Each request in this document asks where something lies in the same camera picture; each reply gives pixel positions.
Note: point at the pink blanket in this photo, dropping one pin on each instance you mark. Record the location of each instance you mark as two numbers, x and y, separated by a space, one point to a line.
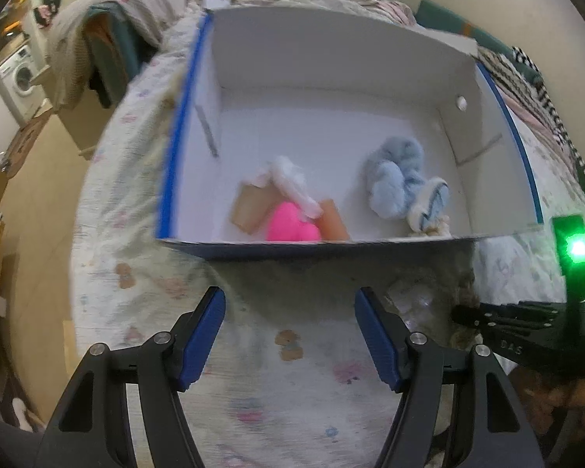
531 117

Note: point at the cream scrunchie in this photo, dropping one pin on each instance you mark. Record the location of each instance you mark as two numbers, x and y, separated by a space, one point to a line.
414 302

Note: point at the blue fluffy scrunchie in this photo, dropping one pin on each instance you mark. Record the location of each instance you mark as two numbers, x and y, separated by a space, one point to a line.
390 185

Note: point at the blue white cardboard box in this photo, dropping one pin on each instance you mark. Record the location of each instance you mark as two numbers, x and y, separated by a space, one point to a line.
346 122

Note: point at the grey checked quilt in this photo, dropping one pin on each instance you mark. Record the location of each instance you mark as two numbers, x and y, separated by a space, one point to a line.
73 34

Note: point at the person's right hand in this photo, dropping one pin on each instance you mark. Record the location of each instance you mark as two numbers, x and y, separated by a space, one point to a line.
565 395

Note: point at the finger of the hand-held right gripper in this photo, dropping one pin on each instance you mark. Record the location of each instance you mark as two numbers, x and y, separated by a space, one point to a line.
531 307
497 321

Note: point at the teal cushion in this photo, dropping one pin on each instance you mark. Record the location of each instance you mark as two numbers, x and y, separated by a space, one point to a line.
122 44

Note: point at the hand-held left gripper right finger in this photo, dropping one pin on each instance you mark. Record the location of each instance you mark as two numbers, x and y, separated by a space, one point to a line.
378 341

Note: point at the black white striped cloth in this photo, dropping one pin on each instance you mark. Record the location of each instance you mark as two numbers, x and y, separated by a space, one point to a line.
548 102

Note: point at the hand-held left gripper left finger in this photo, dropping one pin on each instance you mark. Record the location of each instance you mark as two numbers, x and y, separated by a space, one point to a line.
200 341

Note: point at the pink rubber duck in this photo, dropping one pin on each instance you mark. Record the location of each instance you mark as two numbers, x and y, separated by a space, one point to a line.
287 224

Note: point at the person's grey trousers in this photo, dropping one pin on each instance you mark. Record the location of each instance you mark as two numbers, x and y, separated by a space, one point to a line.
5 443

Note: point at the pink hanging clothing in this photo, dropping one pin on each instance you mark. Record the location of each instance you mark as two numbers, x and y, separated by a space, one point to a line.
43 14

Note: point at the black garment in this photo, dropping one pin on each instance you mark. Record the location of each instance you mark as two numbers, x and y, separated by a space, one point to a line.
100 87

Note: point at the white bed frame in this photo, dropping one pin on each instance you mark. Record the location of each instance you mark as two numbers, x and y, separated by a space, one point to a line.
80 126

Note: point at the white paper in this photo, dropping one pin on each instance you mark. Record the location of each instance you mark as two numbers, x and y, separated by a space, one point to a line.
213 1

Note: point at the white washing machine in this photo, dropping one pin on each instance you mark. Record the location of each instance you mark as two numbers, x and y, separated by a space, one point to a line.
22 78

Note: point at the knitted patterned blanket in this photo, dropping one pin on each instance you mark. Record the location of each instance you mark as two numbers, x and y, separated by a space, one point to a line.
497 63

